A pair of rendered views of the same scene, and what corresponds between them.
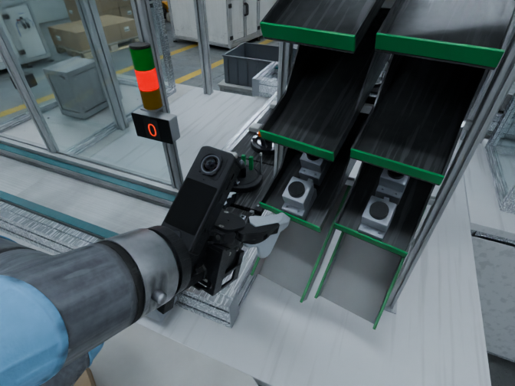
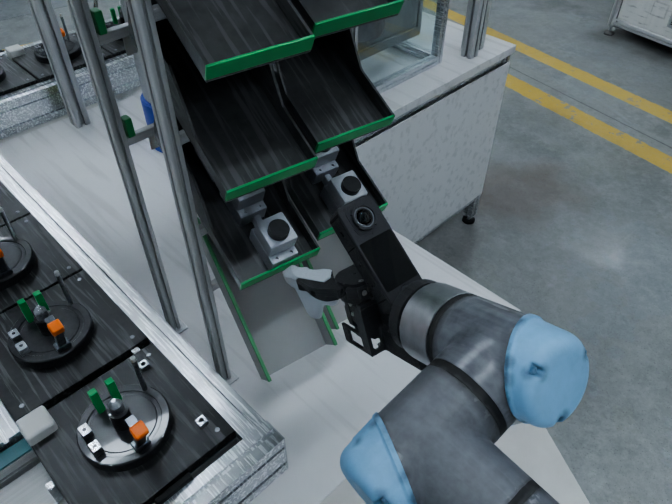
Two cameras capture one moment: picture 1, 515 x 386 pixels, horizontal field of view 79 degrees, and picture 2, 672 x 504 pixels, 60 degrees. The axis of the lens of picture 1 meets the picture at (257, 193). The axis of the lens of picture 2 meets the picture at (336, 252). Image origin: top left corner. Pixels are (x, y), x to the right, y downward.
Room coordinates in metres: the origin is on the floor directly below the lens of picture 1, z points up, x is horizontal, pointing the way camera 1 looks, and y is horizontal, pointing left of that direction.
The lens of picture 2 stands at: (0.13, 0.46, 1.80)
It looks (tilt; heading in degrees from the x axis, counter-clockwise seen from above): 44 degrees down; 293
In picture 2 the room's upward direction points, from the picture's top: straight up
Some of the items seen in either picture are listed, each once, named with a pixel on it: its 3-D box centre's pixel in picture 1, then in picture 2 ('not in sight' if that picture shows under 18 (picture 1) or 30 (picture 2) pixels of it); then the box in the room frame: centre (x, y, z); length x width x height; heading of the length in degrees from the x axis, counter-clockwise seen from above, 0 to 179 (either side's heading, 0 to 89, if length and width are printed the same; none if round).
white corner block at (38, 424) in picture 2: not in sight; (38, 427); (0.74, 0.20, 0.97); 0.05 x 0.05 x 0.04; 67
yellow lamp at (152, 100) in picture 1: (151, 97); not in sight; (0.80, 0.28, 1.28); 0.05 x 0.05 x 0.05
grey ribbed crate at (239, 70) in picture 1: (266, 66); not in sight; (2.74, -0.08, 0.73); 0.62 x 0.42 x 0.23; 67
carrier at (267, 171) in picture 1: (241, 169); (45, 321); (0.85, 0.05, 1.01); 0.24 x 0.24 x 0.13; 67
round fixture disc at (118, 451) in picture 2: not in sight; (125, 425); (0.61, 0.15, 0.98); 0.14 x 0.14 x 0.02
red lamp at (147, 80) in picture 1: (147, 78); not in sight; (0.80, 0.28, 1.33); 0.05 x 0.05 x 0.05
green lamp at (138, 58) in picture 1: (142, 57); not in sight; (0.80, 0.28, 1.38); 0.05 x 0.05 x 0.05
